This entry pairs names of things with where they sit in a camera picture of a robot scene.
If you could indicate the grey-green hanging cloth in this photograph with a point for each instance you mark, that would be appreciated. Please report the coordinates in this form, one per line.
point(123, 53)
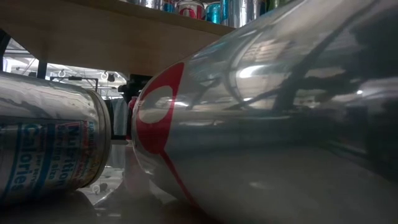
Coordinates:
point(119, 116)

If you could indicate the silver Diet Coke can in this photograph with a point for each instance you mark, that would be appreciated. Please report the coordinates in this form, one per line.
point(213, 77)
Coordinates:
point(280, 140)
point(189, 11)

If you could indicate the slim blue silver energy can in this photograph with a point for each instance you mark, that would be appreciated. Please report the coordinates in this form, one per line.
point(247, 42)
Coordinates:
point(213, 12)
point(168, 7)
point(46, 149)
point(239, 12)

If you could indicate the green soda can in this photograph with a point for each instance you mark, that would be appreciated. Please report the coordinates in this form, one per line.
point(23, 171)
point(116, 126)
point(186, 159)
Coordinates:
point(276, 3)

